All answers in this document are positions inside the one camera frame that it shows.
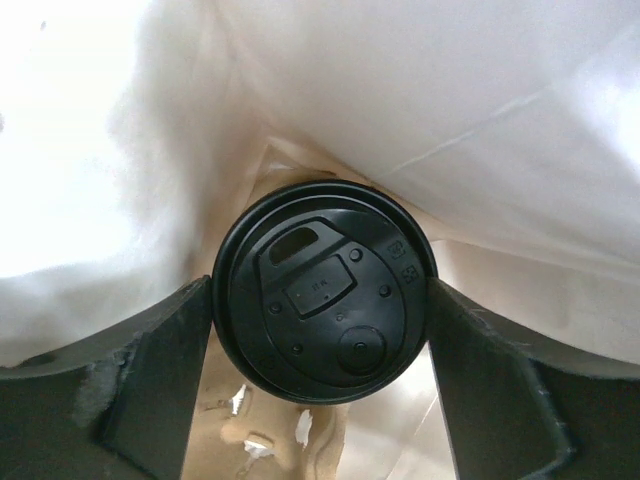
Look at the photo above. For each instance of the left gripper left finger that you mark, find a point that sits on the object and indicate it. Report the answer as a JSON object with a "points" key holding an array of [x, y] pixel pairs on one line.
{"points": [[115, 405]]}

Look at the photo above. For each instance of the single brown pulp carrier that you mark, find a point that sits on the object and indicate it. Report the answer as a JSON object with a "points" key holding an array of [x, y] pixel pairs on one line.
{"points": [[241, 432]]}

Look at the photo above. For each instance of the brown paper takeout bag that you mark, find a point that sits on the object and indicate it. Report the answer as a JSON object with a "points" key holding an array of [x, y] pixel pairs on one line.
{"points": [[134, 134]]}

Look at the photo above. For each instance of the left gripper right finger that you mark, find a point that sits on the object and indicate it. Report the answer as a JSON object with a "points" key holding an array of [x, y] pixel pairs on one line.
{"points": [[520, 405]]}

